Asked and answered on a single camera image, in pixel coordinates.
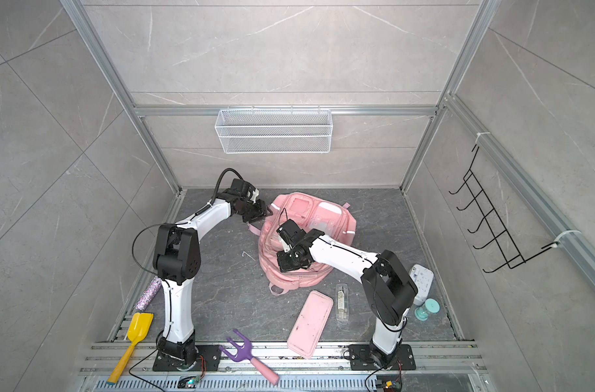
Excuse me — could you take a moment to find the pink school backpack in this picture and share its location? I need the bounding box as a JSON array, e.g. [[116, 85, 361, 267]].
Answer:
[[248, 192, 356, 297]]

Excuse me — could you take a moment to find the pink pencil case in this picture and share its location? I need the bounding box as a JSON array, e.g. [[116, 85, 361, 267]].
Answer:
[[287, 291, 334, 359]]

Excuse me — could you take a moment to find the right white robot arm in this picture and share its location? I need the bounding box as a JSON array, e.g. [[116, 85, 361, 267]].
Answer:
[[276, 220, 418, 366]]

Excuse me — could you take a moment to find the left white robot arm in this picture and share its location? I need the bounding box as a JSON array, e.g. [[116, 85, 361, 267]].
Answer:
[[153, 178, 269, 364]]

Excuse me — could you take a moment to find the clear plastic pen box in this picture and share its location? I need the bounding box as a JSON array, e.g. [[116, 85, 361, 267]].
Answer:
[[336, 284, 350, 324]]

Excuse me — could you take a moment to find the purple toy garden fork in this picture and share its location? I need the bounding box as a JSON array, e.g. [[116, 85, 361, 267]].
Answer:
[[218, 328, 280, 385]]

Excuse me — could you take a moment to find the white power strip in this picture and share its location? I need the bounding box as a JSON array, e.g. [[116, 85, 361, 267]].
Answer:
[[409, 264, 435, 306]]

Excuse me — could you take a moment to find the purple glitter microphone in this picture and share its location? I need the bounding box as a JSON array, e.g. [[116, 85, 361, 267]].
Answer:
[[135, 277, 162, 312]]

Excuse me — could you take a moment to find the yellow toy shovel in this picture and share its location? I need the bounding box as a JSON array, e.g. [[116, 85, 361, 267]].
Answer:
[[106, 313, 154, 385]]

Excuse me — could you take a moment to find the small green circuit board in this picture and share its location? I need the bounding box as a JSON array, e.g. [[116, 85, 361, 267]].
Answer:
[[177, 376, 203, 389]]

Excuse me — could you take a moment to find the white wire mesh basket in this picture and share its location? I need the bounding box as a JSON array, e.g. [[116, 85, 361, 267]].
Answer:
[[215, 109, 333, 155]]

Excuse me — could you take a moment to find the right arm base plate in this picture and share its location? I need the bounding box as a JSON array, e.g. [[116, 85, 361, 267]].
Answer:
[[341, 344, 417, 371]]

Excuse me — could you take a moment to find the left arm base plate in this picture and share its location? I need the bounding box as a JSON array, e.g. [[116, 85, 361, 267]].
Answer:
[[152, 341, 222, 372]]

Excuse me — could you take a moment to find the black wire hook rack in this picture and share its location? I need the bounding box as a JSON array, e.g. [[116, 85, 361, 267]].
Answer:
[[449, 145, 561, 274]]

